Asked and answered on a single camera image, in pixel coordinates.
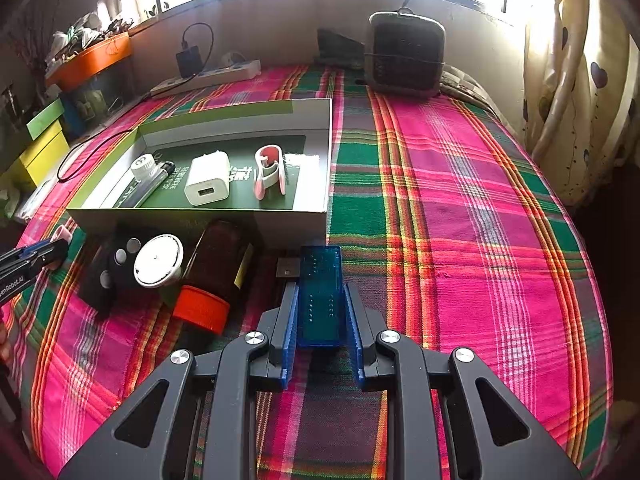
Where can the blue box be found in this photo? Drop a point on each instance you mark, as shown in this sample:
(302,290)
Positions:
(74,115)

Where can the white paper stack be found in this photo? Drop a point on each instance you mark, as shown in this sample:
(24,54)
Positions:
(30,200)

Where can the dark glass tank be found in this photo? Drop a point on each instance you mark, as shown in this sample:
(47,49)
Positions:
(105,90)

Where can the green box lid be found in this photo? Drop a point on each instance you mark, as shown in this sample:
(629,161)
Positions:
(45,117)

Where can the yellow box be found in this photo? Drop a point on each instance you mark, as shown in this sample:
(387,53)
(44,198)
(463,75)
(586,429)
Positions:
(45,157)

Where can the small pink item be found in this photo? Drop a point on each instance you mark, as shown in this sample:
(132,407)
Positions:
(62,232)

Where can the black device with round buttons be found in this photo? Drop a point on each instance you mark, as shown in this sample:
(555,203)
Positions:
(107,265)

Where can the grey striped cloth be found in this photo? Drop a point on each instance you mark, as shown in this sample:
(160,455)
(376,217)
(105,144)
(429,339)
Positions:
(465,85)

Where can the brown jar with red lid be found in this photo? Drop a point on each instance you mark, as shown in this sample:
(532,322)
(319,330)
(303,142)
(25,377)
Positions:
(215,260)

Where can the orange tray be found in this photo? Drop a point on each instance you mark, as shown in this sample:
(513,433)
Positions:
(95,57)

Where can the white green spool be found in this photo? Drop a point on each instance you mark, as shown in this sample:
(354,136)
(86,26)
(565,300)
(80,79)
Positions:
(157,260)

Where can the white charger adapter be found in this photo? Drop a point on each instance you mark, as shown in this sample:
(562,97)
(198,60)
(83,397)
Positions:
(207,180)

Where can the pile of plastic bags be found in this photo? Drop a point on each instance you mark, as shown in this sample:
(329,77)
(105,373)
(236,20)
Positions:
(80,30)

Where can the blue transparent plastic case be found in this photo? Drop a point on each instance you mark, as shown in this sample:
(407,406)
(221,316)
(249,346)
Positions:
(320,300)

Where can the black silver stick lighter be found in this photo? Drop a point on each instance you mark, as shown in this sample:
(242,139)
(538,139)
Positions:
(150,187)

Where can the green grey cardboard box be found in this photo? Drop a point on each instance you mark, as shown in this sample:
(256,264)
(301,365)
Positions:
(280,230)

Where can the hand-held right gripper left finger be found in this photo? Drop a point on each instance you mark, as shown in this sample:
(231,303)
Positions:
(290,340)

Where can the white round plug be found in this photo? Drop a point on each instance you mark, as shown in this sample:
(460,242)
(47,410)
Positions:
(232,57)

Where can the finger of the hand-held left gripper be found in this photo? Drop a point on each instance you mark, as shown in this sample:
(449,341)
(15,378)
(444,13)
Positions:
(47,261)
(40,247)

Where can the dried twigs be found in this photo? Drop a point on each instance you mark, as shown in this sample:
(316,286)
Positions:
(30,60)

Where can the pink white clip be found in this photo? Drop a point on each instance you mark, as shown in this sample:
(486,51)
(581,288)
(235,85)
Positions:
(270,175)

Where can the white power strip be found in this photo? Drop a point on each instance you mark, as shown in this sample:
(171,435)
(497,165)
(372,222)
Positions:
(220,72)

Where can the dark metal stand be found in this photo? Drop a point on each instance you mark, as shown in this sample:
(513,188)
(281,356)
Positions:
(10,102)

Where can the small white bottle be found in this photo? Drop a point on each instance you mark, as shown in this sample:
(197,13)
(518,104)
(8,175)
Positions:
(143,165)

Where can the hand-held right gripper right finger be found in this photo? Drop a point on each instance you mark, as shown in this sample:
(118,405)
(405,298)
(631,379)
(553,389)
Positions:
(352,345)

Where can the cream heart-patterned curtain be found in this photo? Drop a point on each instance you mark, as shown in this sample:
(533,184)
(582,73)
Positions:
(575,85)

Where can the black power adapter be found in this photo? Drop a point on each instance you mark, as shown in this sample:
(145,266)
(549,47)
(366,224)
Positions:
(189,62)

